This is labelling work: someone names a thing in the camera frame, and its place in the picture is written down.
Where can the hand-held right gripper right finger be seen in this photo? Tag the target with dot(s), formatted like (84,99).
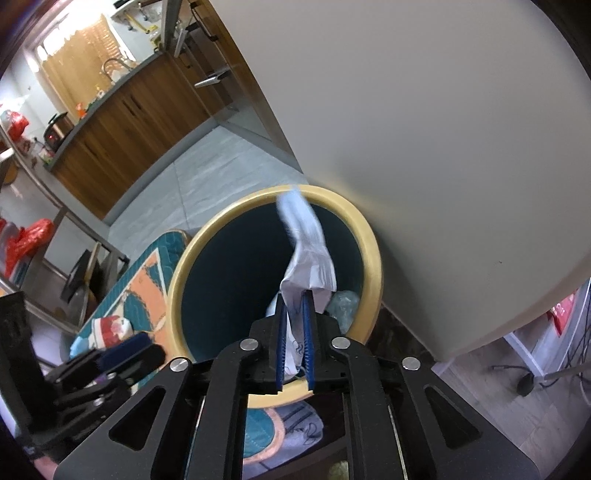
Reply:
(308,341)

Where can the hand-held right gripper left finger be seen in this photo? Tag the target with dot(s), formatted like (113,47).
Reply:
(280,341)

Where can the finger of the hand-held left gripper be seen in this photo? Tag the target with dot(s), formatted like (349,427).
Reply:
(147,362)
(129,348)

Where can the teal bin with yellow rim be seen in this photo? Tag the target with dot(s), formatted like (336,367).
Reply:
(231,286)

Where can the white plastic bag blue print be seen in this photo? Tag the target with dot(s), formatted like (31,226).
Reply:
(309,258)

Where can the teal orange printed cushion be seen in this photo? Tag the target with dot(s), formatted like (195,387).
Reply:
(147,295)

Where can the black flat tray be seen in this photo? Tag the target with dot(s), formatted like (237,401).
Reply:
(78,277)

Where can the steel shelf rack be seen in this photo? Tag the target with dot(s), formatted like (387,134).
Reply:
(69,217)

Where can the wooden kitchen cabinet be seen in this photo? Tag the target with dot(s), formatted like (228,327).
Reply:
(120,129)

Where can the dark rice cooker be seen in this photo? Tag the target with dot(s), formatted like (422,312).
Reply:
(57,131)

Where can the small red plastic bag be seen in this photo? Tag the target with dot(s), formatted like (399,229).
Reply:
(16,123)

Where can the small orange figure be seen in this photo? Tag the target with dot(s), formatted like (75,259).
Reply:
(81,109)

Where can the red printed bag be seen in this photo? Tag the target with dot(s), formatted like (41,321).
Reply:
(562,314)

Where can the bamboo window blind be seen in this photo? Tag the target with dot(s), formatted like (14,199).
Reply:
(78,69)

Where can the steel kitchen faucet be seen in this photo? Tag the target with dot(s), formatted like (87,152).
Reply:
(115,64)

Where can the steel built-in oven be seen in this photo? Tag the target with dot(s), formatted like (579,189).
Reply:
(207,55)

